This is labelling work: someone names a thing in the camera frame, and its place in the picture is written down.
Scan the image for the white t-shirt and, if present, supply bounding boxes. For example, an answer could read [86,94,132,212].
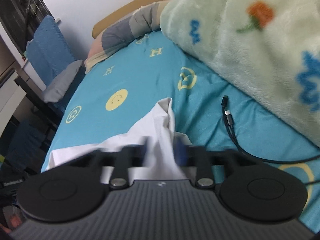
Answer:
[42,98,196,183]

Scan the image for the person's left hand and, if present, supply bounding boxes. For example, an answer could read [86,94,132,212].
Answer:
[1,205,25,233]

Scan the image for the teal patterned bed sheet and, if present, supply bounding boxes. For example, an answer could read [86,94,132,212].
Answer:
[45,31,319,231]

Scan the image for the white table with black legs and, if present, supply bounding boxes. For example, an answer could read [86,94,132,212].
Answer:
[1,61,61,135]

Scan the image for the grey seat cushion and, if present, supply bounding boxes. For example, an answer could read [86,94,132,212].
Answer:
[42,60,83,103]

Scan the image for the blue covered chair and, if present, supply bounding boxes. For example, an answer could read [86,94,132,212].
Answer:
[26,16,85,116]

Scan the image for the light green fleece blanket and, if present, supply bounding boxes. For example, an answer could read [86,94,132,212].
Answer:
[160,0,319,144]

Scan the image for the striped beige grey pillow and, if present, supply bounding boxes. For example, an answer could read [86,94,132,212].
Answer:
[84,0,169,73]

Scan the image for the mustard yellow headboard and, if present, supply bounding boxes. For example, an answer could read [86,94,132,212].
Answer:
[92,0,165,39]

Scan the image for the dark window with grille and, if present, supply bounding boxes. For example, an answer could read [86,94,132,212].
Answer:
[1,0,51,54]

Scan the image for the black charging cable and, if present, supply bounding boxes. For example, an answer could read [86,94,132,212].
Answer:
[220,94,320,165]

